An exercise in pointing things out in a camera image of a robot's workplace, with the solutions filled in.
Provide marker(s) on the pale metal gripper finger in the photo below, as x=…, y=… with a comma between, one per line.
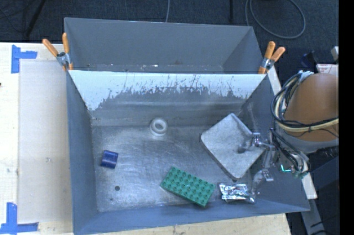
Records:
x=261, y=180
x=250, y=145

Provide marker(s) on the pale grey square pad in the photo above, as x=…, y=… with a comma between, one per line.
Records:
x=229, y=145

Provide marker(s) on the silver foil packet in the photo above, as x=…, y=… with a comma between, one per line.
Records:
x=236, y=193

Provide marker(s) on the green studded flat block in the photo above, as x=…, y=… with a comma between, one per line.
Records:
x=188, y=187

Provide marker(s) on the grey metal bin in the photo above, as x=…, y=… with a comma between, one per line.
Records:
x=138, y=167

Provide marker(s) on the small blue block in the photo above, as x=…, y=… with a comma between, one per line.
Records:
x=109, y=159

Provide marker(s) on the pale wood board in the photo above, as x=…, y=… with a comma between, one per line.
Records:
x=41, y=131

